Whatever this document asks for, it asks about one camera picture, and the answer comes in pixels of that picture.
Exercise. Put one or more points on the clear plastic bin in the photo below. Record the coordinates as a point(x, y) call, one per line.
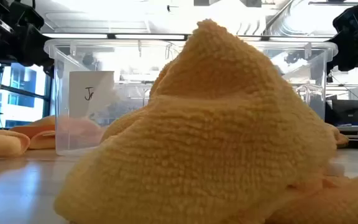
point(82, 53)
point(309, 77)

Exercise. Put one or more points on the white paper label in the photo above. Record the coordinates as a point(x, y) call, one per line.
point(82, 93)

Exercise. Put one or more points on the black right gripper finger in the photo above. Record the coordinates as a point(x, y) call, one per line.
point(342, 51)

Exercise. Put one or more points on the white top desk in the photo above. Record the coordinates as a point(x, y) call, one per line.
point(357, 128)

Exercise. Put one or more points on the black tripod stand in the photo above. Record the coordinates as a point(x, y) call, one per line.
point(0, 93)

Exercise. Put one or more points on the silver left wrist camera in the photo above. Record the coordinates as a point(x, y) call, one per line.
point(2, 23)

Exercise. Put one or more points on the black computer monitor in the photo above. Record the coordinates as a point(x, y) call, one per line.
point(348, 110)

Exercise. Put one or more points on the orange microfiber towel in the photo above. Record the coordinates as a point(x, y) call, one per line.
point(2, 143)
point(213, 140)
point(340, 138)
point(42, 140)

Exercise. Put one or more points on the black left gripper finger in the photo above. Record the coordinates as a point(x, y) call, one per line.
point(37, 49)

